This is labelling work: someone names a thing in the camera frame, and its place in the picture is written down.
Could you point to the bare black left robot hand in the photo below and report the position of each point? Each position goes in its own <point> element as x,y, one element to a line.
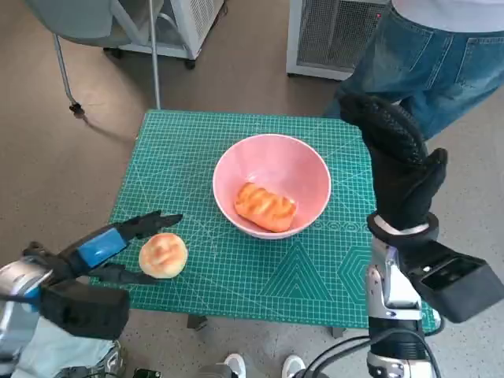
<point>98,248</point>

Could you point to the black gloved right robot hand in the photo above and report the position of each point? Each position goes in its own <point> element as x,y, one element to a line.
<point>401,177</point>

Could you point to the round toy bread bun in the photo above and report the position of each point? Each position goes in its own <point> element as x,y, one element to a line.
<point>163,256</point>

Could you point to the pink bowl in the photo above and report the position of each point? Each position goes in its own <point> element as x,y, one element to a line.
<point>271,165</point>

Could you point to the long braided toy bread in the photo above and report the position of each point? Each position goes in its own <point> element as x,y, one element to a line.
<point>264,206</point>

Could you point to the person in jeans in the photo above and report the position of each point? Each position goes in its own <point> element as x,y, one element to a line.
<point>433,67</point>

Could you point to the person in pale clothing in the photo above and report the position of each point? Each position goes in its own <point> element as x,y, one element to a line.
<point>47,354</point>

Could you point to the green cutting mat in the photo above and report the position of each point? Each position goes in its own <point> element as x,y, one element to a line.
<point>220,287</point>

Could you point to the small black device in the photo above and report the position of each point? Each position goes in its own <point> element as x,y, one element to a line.
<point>147,373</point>

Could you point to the white unit with mesh panel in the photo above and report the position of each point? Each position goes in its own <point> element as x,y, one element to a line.
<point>330,39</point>

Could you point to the white left robot foot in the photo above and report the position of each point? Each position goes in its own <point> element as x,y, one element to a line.
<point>236,364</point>

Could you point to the white robot foot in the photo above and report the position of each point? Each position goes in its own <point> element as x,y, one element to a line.
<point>293,366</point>
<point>236,364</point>

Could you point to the thin metal pole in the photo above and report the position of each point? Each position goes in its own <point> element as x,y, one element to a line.
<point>154,59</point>

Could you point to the white right robot foot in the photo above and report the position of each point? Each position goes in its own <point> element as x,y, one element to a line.
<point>293,366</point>

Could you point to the grey chair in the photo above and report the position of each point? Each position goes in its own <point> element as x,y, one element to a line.
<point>78,19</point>

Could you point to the white wheeled cabinet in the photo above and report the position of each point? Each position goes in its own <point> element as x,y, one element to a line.
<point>189,23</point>

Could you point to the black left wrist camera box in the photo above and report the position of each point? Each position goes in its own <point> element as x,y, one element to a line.
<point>86,311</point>

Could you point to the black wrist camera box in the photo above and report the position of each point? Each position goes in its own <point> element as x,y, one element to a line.
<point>460,287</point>
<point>86,311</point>

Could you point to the dark table bracket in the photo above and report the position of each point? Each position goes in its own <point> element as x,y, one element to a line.
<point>197,322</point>
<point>338,332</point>

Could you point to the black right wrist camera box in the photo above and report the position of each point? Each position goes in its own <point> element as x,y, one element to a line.
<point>460,287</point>

